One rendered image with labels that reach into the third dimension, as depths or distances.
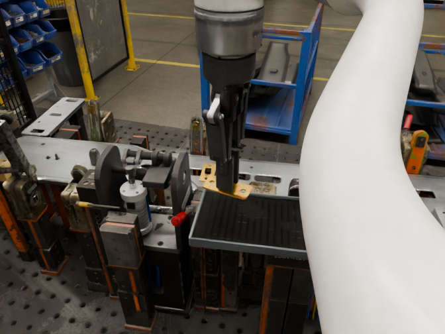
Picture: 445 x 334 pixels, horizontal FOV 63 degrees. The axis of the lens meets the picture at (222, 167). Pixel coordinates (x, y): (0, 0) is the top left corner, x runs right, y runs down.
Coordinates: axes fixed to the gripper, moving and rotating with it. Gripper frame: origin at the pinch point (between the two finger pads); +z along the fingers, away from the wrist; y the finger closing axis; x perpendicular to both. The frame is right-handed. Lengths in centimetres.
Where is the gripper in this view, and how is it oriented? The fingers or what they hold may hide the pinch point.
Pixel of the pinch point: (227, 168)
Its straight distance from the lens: 61.7
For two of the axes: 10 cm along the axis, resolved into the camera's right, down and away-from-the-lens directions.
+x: -9.1, -2.4, 3.3
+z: 0.0, 8.1, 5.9
